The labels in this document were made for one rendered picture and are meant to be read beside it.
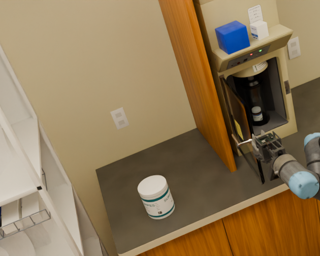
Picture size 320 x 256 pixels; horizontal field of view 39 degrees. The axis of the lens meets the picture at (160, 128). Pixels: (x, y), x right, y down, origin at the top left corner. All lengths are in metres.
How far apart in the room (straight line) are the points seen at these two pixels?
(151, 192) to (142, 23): 0.85
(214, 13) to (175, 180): 0.81
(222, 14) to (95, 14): 0.64
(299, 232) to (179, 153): 0.71
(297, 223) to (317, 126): 0.49
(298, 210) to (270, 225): 0.15
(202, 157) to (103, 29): 0.80
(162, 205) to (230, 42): 0.74
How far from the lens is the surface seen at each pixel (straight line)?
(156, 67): 2.34
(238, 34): 1.84
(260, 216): 2.10
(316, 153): 1.49
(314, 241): 2.37
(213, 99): 1.91
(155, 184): 1.94
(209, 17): 1.89
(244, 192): 2.00
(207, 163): 2.22
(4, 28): 2.21
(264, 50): 1.95
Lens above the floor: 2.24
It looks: 30 degrees down
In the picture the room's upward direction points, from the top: 19 degrees counter-clockwise
